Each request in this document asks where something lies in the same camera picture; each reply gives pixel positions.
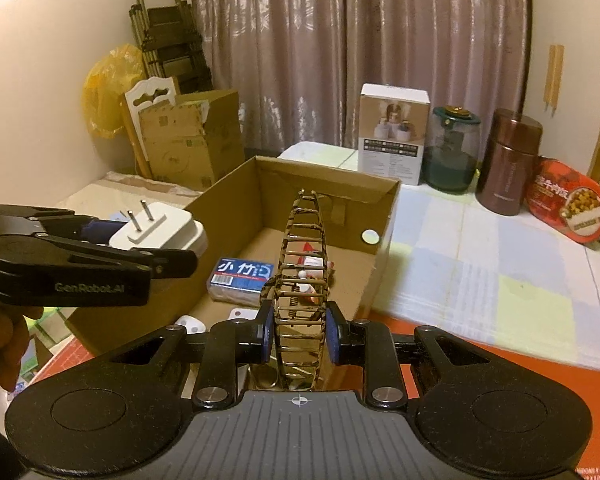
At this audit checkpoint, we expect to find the pale green printed pack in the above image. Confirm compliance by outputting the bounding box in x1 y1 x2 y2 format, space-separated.
22 310 68 361

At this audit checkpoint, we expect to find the beige bed sheet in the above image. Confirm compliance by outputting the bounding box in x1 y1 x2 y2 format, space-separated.
55 171 206 221

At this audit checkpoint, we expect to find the white charger adapter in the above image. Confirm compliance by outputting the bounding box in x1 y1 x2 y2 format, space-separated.
109 200 207 253

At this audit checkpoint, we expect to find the beige three-pin plug adapter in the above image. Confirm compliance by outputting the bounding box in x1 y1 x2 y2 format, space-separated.
175 312 211 336

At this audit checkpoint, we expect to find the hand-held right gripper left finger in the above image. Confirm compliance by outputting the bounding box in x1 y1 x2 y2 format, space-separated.
107 300 276 409

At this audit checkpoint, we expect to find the pink patterned curtain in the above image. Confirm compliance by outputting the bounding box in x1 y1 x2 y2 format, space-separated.
190 0 533 156

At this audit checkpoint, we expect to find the white product box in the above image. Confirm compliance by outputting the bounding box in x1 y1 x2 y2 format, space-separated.
357 82 431 187

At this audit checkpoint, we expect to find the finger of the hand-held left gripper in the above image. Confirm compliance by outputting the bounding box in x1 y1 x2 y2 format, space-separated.
0 203 117 248
0 236 199 281

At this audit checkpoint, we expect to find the person's left hand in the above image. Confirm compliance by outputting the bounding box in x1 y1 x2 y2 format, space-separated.
0 304 33 393

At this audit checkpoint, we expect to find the clear plastic floss pick box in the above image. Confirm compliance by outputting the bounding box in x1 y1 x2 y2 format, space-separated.
207 257 275 306

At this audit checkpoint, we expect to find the red white toy figurine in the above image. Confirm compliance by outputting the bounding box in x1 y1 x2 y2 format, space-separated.
292 241 333 306

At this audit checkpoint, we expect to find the wooden wall stick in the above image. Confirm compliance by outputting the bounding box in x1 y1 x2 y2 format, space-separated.
553 45 565 111
544 45 556 106

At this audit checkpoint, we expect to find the brown cardboard box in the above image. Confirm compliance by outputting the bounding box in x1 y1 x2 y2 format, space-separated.
65 156 401 361

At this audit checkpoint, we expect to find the white carved wooden panel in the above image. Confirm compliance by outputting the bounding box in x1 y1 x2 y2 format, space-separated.
121 76 181 181

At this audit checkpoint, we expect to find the red oval food container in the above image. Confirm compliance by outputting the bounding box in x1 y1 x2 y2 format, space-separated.
525 157 600 246

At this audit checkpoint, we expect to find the black folding step ladder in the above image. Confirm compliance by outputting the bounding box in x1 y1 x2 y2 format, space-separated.
129 0 215 96

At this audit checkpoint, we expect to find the red printed table mat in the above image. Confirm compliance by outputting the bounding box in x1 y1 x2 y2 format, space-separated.
30 312 600 480

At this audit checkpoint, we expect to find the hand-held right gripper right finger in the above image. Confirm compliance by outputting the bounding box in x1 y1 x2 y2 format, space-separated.
325 301 493 408

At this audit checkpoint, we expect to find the brown cardboard carton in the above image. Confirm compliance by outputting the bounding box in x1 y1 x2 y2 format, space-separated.
177 89 247 191
140 102 218 191

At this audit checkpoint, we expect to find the yellow plastic bag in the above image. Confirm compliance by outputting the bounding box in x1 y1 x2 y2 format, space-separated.
82 44 143 140

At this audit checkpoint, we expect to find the green glass jar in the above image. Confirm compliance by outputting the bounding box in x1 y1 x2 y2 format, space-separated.
425 105 482 195

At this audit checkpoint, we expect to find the brown thermos flask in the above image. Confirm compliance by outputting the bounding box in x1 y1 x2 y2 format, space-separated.
475 108 545 218

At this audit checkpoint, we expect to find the pale checked tablecloth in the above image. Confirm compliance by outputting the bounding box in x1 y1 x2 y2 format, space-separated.
277 141 600 373

